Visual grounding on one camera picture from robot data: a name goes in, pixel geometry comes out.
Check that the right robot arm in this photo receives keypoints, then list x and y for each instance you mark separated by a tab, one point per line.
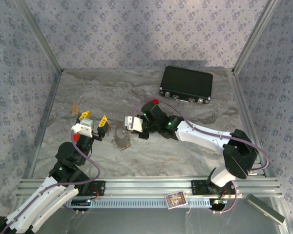
205	136

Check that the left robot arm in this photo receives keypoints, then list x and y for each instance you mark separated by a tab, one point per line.
39	207

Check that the small tan wooden block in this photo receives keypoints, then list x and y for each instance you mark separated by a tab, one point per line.
75	109

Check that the red toy brick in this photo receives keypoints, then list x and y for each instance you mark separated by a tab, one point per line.
155	101
75	137

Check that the left circuit board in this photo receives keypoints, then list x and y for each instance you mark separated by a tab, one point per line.
81	202

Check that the circuit board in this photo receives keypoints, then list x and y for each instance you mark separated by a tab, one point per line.
218	202
81	202

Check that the black hard case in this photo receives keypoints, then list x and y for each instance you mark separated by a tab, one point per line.
185	80

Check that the printed card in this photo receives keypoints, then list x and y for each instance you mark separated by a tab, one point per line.
175	200

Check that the right circuit board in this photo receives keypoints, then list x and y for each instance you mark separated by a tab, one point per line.
218	202

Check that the grey metal bar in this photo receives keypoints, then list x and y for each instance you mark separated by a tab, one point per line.
263	208

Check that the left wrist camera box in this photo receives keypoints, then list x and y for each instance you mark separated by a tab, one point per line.
84	128

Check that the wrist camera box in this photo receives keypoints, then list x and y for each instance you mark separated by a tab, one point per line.
134	124
84	128

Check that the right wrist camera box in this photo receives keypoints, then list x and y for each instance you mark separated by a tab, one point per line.
134	124

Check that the aluminium side rail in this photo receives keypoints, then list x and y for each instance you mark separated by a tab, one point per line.
47	117
240	97

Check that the left black mount plate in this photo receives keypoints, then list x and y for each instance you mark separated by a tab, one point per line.
100	189

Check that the black mount plate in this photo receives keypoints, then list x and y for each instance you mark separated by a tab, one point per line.
197	187
100	189

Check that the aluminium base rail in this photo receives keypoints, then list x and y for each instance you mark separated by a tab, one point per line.
149	186

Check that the right black mount plate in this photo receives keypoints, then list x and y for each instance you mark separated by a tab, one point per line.
197	187

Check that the aluminium frame post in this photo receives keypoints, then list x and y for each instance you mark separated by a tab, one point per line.
253	36
41	36

